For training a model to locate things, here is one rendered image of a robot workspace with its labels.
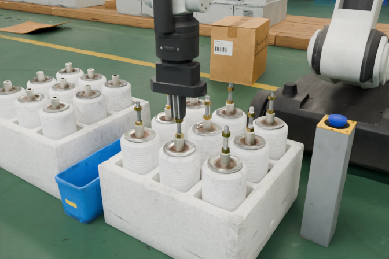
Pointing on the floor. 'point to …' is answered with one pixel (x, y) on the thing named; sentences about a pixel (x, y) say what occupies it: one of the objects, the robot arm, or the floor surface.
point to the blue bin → (84, 185)
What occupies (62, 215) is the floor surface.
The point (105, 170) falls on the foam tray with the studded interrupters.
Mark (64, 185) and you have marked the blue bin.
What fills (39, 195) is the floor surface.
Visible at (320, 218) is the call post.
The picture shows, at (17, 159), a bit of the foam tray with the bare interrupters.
